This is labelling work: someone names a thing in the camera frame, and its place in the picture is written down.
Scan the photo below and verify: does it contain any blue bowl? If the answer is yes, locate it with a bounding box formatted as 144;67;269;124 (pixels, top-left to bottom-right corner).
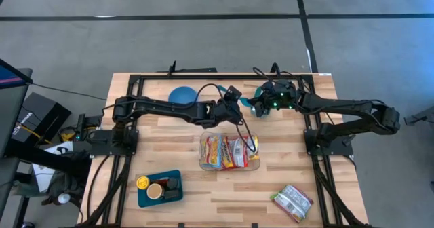
168;85;199;106

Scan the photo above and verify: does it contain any teal plastic basket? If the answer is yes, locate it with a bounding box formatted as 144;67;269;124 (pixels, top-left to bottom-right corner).
250;85;272;119

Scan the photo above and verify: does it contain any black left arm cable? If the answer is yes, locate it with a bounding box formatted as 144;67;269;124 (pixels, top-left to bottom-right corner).
195;83;258;153

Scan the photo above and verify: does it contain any clear plastic bin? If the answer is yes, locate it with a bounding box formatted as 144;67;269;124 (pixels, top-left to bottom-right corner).
199;131;261;172

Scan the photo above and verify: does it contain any white paper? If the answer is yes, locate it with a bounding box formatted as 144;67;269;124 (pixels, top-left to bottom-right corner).
31;141;75;193

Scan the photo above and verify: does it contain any black-lid spice jar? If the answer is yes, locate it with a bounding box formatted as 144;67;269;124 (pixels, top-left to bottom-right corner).
165;176;180;191

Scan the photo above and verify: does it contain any yellow-lid jar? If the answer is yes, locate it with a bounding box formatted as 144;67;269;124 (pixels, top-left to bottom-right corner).
136;175;151;190

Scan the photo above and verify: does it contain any teal rectangular tray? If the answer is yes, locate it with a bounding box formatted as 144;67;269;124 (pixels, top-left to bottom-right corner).
137;169;184;208

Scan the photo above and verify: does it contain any yellow chicken ramen packet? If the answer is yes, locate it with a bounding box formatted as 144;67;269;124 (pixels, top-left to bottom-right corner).
246;135;260;161

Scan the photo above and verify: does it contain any silver green snack packet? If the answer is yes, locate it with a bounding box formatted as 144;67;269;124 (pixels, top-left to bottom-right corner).
270;183;315;224

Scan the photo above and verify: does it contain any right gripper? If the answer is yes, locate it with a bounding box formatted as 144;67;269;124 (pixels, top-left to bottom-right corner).
246;79;301;118

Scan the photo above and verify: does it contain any black computer case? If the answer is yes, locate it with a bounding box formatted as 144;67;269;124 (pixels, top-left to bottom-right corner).
13;92;72;146

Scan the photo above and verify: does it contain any dark green backpack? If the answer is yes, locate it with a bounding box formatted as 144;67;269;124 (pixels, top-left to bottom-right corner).
13;172;84;207

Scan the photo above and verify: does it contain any computer monitor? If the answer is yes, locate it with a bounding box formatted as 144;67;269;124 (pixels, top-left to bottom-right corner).
0;58;34;159

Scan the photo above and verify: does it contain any red Maruchan ramen packet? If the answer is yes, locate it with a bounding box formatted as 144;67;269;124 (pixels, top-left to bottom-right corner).
220;136;235;170
230;136;250;168

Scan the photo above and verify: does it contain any blue ramen packet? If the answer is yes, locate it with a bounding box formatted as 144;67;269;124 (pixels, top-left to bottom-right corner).
200;134;223;170

